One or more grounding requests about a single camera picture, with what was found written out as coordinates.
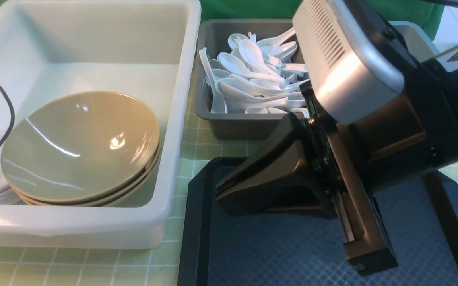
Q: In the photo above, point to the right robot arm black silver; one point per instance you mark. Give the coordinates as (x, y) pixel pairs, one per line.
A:
(357, 62)

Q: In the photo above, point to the teal chopstick bin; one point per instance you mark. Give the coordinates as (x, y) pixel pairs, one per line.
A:
(417, 41)

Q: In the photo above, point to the green checked tablecloth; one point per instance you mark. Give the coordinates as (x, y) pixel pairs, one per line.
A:
(46, 266)

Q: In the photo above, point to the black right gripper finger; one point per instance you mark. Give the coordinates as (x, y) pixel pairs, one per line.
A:
(367, 245)
(285, 175)

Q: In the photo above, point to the beige noodle bowl in tub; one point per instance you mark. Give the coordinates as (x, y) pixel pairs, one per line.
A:
(80, 146)

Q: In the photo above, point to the large white plastic tub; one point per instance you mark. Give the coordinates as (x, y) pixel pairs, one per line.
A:
(142, 48)

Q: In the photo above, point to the white spoon leaning left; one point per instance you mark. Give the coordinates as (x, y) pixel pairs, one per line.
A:
(218, 105)

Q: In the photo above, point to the pile of white soup spoons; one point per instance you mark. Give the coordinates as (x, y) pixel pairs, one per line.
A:
(258, 76)

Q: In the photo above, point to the green backdrop cloth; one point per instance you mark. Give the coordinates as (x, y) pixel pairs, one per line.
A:
(425, 14)

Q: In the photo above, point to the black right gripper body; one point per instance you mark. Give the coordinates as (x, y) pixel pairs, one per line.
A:
(414, 134)

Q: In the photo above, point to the black serving tray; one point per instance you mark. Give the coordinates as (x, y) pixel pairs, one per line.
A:
(292, 250)

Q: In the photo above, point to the grey spoon bin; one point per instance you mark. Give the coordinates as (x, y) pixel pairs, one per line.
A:
(213, 34)

